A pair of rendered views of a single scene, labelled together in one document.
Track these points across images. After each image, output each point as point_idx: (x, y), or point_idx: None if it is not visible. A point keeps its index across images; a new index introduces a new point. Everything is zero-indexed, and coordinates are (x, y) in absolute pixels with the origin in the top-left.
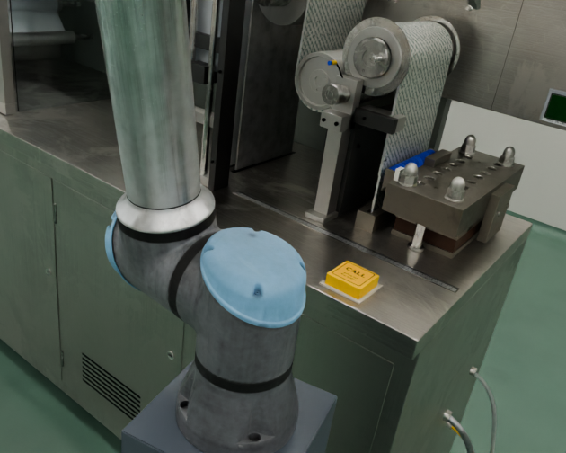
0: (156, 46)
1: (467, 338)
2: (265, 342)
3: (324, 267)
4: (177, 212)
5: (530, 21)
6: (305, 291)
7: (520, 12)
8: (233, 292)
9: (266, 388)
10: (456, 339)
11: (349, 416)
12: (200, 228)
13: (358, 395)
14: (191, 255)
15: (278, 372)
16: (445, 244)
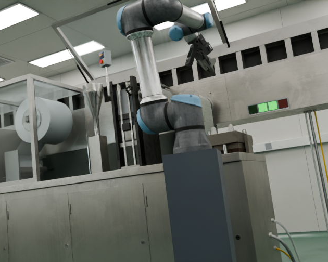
0: (149, 50)
1: (260, 188)
2: (196, 110)
3: None
4: (160, 95)
5: (230, 89)
6: None
7: (226, 87)
8: (184, 96)
9: (200, 128)
10: (255, 179)
11: (229, 207)
12: (166, 100)
13: (228, 194)
14: (167, 103)
15: (202, 123)
16: (235, 151)
